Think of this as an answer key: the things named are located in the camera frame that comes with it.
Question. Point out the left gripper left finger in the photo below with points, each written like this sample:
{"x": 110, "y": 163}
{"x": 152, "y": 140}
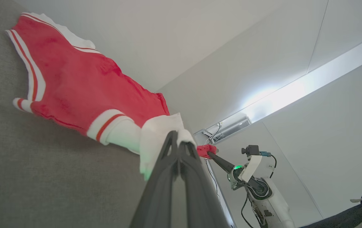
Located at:
{"x": 161, "y": 190}

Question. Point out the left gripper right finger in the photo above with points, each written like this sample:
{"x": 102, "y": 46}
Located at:
{"x": 196, "y": 196}

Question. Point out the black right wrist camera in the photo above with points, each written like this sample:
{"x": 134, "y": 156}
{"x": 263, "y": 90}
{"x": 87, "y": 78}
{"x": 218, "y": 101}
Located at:
{"x": 252, "y": 149}

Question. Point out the grey fabric sofa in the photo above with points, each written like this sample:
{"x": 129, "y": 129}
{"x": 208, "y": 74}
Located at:
{"x": 25, "y": 174}

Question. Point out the white ceiling air conditioner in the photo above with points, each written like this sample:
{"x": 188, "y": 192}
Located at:
{"x": 231, "y": 128}

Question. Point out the white ceiling light strip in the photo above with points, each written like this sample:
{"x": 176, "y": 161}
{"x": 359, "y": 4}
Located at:
{"x": 310, "y": 82}

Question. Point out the teal right camera connector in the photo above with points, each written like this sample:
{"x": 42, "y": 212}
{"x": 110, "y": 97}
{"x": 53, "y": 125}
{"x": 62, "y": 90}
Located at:
{"x": 265, "y": 154}

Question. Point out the red and white garment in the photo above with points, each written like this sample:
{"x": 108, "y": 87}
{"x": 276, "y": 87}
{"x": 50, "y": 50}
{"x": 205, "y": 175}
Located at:
{"x": 82, "y": 82}

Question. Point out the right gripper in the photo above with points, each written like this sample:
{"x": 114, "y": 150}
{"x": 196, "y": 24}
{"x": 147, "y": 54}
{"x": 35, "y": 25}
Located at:
{"x": 250, "y": 167}

